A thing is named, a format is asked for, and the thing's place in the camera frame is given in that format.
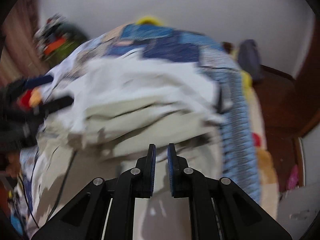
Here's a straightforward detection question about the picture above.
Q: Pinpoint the white zip jacket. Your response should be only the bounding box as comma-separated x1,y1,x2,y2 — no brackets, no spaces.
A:
33,53,233,239

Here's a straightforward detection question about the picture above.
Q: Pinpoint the grey bag by door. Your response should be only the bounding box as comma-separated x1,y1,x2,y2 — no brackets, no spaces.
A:
238,39,263,82

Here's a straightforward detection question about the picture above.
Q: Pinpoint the blue patchwork bedspread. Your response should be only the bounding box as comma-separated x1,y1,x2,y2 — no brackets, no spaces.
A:
51,24,261,202

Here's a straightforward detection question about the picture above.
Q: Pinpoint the yellow pillow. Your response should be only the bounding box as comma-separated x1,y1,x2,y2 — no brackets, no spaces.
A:
135,15,164,26

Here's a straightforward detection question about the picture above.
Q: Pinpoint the dark wooden door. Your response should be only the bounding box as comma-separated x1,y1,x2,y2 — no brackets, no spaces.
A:
254,23,319,192

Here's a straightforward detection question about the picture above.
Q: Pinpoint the pile of clothes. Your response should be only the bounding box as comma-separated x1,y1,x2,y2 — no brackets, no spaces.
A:
34,14,88,68

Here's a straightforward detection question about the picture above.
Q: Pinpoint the striped brown curtain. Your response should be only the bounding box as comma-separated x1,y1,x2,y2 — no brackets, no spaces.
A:
1,0,49,86

